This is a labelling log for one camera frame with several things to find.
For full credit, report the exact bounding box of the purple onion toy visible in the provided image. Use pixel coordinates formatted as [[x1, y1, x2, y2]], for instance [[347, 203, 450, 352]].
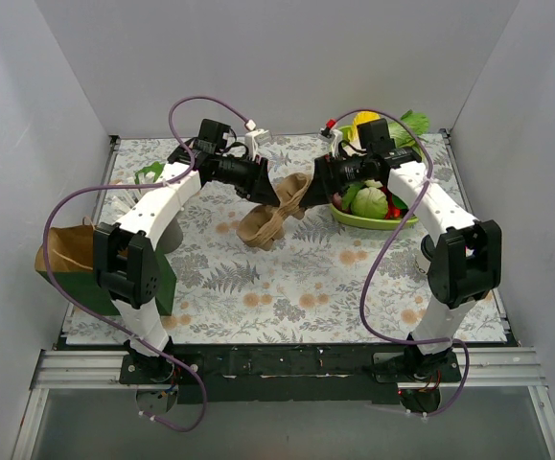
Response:
[[332, 193, 350, 214]]

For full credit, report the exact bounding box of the yellow leafy vegetable toy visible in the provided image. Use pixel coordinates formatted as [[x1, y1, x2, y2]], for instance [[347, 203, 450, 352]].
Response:
[[344, 111, 381, 143]]

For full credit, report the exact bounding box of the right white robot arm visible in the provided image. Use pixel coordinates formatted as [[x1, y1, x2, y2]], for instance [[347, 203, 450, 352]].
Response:
[[300, 118, 502, 381]]

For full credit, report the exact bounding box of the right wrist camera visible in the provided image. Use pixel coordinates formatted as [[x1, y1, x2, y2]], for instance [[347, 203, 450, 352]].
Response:
[[319, 119, 349, 159]]

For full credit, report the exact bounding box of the purple cable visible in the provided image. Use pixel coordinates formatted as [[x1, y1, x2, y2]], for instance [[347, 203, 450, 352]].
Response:
[[42, 96, 259, 432], [327, 108, 471, 418]]

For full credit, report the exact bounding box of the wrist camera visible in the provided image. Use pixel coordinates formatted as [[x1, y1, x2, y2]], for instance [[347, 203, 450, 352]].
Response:
[[244, 128, 272, 160], [319, 119, 349, 159]]

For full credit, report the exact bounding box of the green plastic basket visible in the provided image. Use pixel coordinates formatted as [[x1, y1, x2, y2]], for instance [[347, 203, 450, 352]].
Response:
[[331, 122, 421, 230]]

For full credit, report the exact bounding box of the brown green paper bag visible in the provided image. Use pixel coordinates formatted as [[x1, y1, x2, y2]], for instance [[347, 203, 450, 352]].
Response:
[[35, 223, 176, 316]]

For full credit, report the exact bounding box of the white paper coffee cup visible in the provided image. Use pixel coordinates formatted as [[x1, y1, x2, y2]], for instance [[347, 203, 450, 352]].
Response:
[[415, 252, 431, 276]]

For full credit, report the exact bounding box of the small bok choy toy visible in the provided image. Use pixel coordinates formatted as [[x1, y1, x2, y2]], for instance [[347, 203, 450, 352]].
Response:
[[134, 161, 165, 185]]

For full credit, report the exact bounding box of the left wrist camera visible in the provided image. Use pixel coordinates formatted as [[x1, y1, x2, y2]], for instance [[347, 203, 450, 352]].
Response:
[[244, 128, 272, 160]]

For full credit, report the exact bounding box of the brown pulp cup carrier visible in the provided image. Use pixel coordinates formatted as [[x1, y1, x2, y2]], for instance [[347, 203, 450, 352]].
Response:
[[237, 172, 312, 251]]

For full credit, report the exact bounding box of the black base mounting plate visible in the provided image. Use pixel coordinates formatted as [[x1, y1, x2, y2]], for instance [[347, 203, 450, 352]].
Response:
[[119, 343, 463, 404]]

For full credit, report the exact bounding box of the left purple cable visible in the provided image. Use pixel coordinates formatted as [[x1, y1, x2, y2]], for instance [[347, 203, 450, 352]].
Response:
[[42, 96, 259, 432]]

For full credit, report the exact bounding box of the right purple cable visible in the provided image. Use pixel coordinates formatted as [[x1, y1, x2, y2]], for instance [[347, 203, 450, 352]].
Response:
[[327, 108, 471, 418]]

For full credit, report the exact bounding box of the red pepper toy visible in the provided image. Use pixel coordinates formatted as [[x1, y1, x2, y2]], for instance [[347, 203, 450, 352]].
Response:
[[384, 193, 401, 219]]

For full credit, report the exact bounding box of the large napa cabbage toy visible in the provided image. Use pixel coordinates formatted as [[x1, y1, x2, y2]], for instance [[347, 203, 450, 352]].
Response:
[[386, 109, 430, 154]]

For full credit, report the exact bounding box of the aluminium frame rail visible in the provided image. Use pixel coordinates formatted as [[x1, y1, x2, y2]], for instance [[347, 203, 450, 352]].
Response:
[[13, 346, 555, 459]]

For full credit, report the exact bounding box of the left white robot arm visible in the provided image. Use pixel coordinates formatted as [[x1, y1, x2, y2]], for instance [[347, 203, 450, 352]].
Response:
[[93, 119, 280, 383]]

